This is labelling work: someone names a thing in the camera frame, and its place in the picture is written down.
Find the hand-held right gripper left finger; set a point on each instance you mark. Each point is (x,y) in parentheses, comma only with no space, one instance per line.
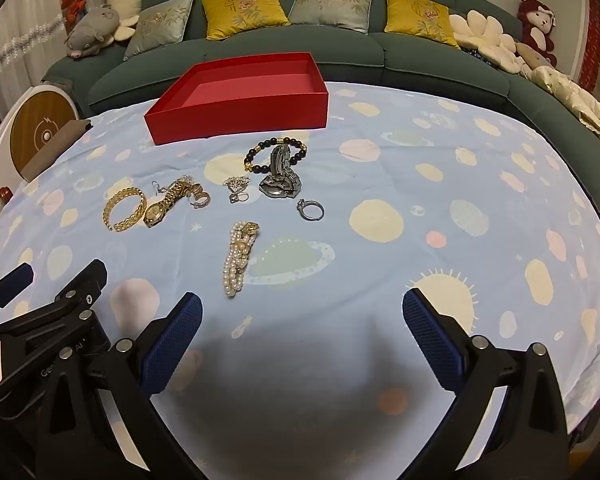
(172,345)

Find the red wall hanging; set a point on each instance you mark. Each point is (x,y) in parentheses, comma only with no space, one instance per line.
(592,45)

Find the brown flat box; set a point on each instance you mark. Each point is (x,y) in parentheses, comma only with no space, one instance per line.
(55,150)

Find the blue planet print tablecloth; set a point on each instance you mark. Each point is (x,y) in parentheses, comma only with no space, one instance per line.
(380,170)

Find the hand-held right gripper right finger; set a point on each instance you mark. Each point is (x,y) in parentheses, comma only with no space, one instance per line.
(430,345)

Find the white curtain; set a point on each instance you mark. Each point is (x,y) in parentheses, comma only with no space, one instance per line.
(25,35)

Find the yellow embroidered cushion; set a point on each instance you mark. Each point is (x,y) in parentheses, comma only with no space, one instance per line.
(417,15)
(242,7)

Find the green sofa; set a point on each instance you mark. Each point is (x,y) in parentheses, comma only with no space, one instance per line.
(430,60)

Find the gold dangling earring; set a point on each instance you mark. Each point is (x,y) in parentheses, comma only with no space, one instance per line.
(185,180)

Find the white flower cluster earring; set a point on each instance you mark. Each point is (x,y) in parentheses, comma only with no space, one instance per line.
(236,185)

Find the silver wristwatch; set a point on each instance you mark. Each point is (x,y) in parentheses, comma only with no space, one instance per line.
(280,185)

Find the red cardboard box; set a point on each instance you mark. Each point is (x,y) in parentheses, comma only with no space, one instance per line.
(240,110)

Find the grey-green embroidered cushion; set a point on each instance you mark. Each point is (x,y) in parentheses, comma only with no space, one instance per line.
(157,25)
(330,0)

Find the grey pig plush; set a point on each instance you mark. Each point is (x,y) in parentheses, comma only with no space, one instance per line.
(92,27)

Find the gold bangle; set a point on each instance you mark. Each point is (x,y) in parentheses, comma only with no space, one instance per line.
(122,193)

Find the tan plush toy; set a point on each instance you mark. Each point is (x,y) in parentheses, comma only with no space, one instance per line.
(530,55)

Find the white flower-shaped cushion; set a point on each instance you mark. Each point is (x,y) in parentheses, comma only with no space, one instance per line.
(485,35)

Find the gold hoop earring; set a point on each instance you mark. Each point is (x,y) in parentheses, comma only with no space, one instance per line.
(201,202)
(198,189)

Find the gold wristwatch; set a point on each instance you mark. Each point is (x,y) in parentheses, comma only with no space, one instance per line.
(155,212)

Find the red monkey plush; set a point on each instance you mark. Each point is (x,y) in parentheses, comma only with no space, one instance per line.
(535,20)

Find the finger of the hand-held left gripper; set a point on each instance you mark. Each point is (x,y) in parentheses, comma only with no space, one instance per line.
(82,285)
(12,280)

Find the cream quilt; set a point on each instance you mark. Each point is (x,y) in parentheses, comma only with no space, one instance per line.
(570,95)

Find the red curtain tassel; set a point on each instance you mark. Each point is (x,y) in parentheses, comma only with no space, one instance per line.
(75,7)

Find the round white wooden device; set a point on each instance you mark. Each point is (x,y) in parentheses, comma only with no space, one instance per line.
(40,130)

